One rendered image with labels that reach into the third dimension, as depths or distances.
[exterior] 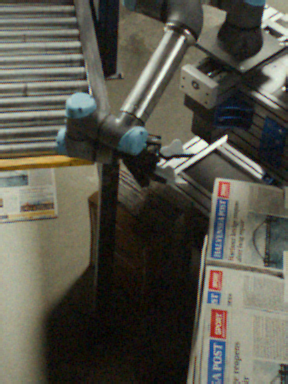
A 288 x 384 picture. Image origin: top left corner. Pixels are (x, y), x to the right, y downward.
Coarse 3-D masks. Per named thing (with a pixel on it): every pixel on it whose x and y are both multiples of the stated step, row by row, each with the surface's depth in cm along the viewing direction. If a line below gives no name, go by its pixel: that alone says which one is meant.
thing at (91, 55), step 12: (84, 0) 285; (84, 12) 280; (84, 24) 275; (84, 36) 270; (84, 48) 265; (96, 48) 266; (84, 60) 261; (96, 60) 261; (96, 72) 257; (96, 84) 253; (96, 96) 249; (108, 108) 245; (108, 168) 230; (108, 180) 233; (108, 192) 237
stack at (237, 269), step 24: (216, 192) 220; (240, 192) 221; (264, 192) 221; (216, 216) 214; (240, 216) 214; (264, 216) 215; (216, 240) 208; (240, 240) 209; (264, 240) 209; (216, 264) 204; (240, 264) 203; (264, 264) 204; (216, 288) 197; (240, 288) 198; (264, 288) 199; (192, 336) 268; (192, 360) 211
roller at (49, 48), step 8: (0, 48) 262; (8, 48) 262; (16, 48) 263; (24, 48) 263; (32, 48) 264; (40, 48) 264; (48, 48) 265; (56, 48) 265; (64, 48) 266; (72, 48) 266; (80, 48) 266; (0, 56) 262; (8, 56) 263
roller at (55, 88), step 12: (0, 84) 249; (12, 84) 250; (24, 84) 250; (36, 84) 250; (48, 84) 251; (60, 84) 252; (72, 84) 252; (84, 84) 253; (0, 96) 248; (12, 96) 249; (24, 96) 250
